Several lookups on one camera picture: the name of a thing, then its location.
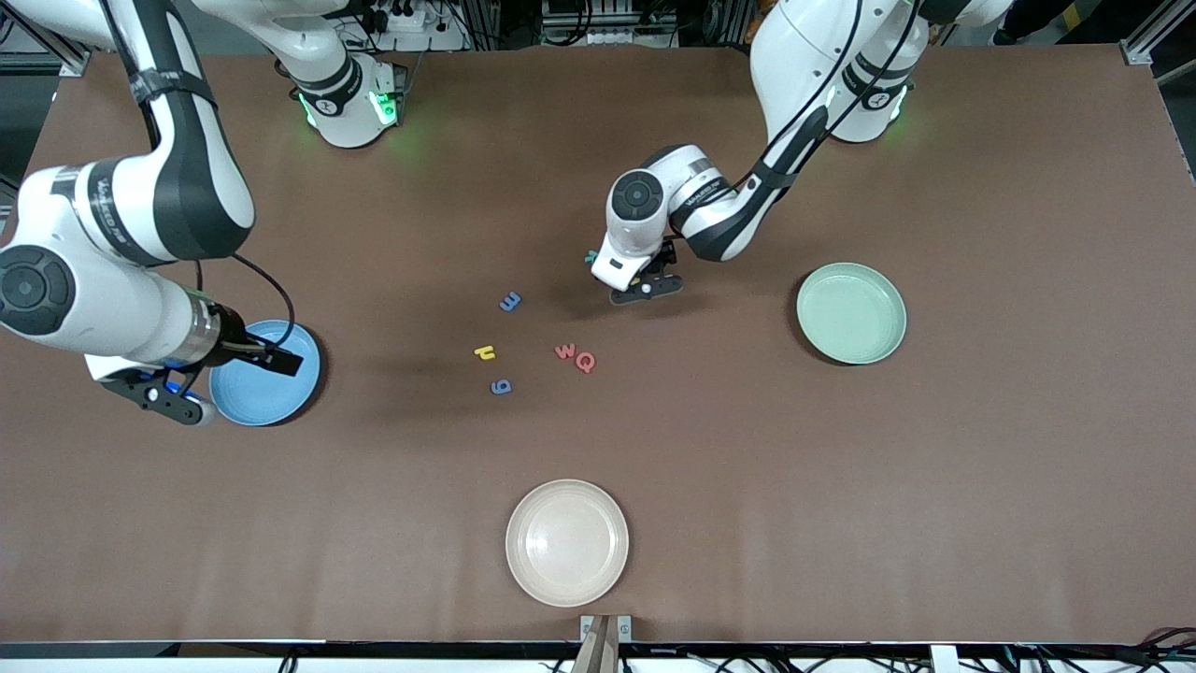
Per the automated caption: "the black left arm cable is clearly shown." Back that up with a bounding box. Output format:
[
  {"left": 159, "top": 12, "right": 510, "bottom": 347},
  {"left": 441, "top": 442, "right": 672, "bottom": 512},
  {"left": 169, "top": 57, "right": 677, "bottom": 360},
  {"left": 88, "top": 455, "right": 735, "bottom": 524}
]
[{"left": 729, "top": 0, "right": 926, "bottom": 193}]

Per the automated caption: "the metal mounting bracket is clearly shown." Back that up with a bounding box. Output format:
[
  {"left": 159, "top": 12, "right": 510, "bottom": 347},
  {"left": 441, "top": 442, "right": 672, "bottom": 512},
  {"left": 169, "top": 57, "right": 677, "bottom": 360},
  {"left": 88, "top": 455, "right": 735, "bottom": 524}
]
[{"left": 579, "top": 614, "right": 634, "bottom": 644}]

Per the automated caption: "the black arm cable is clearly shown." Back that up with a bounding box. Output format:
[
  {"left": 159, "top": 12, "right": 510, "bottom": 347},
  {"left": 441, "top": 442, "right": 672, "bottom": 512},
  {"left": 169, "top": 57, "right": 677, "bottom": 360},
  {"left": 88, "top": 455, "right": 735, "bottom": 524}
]
[
  {"left": 729, "top": 0, "right": 926, "bottom": 193},
  {"left": 98, "top": 0, "right": 296, "bottom": 354}
]

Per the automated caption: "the pale green plate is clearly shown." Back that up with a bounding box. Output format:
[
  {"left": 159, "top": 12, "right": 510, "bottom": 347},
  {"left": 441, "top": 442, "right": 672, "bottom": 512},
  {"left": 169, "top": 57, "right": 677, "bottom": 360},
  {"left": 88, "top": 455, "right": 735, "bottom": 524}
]
[{"left": 796, "top": 262, "right": 907, "bottom": 365}]

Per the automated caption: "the beige camera post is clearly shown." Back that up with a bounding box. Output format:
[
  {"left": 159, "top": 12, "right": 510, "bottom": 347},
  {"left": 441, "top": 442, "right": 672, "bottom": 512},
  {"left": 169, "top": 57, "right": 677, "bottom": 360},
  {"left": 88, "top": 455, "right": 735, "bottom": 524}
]
[{"left": 572, "top": 617, "right": 619, "bottom": 673}]

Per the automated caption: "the beige plate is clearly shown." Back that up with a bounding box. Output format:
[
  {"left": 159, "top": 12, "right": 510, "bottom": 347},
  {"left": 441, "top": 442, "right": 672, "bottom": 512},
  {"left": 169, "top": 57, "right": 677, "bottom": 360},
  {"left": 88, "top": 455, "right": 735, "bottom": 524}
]
[{"left": 505, "top": 479, "right": 630, "bottom": 608}]

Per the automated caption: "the blue plate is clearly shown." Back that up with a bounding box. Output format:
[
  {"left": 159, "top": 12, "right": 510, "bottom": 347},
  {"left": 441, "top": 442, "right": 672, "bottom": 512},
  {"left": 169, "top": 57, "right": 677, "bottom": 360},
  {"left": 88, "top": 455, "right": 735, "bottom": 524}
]
[{"left": 208, "top": 320, "right": 321, "bottom": 427}]

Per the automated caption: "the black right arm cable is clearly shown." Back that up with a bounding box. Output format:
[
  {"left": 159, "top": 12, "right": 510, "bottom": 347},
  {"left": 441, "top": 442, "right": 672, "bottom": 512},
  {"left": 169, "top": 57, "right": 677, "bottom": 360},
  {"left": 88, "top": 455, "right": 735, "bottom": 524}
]
[{"left": 98, "top": 0, "right": 296, "bottom": 354}]

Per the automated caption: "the grey electronics rack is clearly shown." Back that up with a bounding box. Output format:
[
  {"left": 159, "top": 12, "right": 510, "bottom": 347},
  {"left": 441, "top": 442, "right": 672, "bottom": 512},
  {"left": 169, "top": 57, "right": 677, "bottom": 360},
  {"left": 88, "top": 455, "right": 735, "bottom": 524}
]
[{"left": 540, "top": 0, "right": 680, "bottom": 48}]

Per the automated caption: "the aluminium frame profile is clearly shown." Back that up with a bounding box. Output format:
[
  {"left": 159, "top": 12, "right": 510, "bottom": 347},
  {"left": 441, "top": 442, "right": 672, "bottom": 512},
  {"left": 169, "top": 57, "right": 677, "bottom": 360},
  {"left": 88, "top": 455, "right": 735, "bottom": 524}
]
[
  {"left": 1119, "top": 0, "right": 1196, "bottom": 68},
  {"left": 19, "top": 14, "right": 99, "bottom": 76}
]

